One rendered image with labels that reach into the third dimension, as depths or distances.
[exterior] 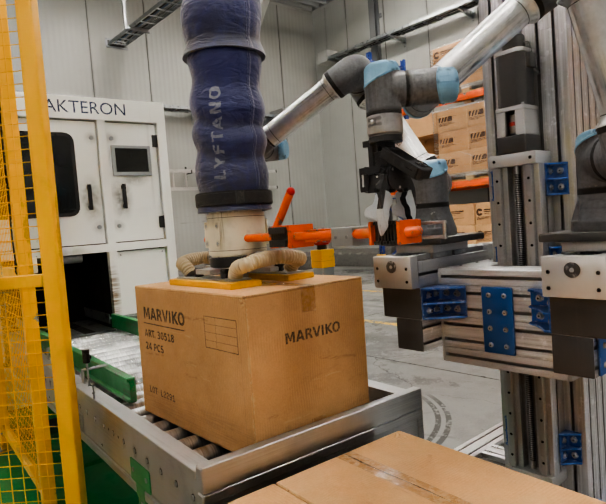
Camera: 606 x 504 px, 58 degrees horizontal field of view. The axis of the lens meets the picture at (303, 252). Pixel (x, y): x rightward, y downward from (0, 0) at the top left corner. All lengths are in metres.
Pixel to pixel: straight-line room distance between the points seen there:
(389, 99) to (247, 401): 0.75
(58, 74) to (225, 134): 9.24
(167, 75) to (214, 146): 10.02
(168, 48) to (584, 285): 10.89
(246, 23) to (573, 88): 0.90
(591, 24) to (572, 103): 0.39
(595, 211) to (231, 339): 0.89
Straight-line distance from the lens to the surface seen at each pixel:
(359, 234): 1.20
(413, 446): 1.43
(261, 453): 1.31
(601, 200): 1.40
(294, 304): 1.36
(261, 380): 1.32
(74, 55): 10.90
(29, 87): 1.91
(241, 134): 1.54
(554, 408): 1.69
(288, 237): 1.36
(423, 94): 1.19
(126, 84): 11.11
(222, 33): 1.60
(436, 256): 1.61
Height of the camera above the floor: 1.11
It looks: 3 degrees down
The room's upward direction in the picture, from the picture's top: 4 degrees counter-clockwise
